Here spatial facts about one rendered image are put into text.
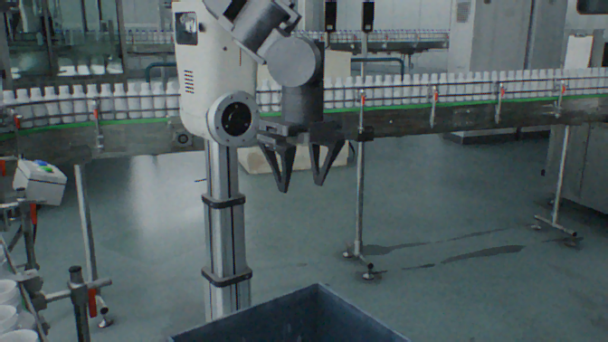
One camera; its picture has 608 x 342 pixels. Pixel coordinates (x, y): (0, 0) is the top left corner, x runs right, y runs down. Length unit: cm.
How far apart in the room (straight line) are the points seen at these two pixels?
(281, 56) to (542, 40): 669
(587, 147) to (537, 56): 303
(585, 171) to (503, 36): 289
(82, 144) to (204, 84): 131
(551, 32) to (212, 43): 623
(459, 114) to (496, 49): 364
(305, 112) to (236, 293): 105
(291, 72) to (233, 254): 106
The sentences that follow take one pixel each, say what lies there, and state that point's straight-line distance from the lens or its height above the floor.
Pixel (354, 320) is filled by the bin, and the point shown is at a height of 92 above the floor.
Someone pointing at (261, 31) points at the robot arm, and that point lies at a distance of 67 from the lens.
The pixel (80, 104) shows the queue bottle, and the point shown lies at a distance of 261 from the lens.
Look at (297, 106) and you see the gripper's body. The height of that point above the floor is 133.
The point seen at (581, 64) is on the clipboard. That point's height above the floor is 116.
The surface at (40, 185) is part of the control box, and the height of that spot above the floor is 109.
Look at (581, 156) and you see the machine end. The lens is 437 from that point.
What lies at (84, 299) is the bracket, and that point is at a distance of 79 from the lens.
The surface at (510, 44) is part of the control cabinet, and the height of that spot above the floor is 121.
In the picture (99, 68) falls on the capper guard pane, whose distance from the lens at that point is 636.
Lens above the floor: 143
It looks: 16 degrees down
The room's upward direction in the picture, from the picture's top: straight up
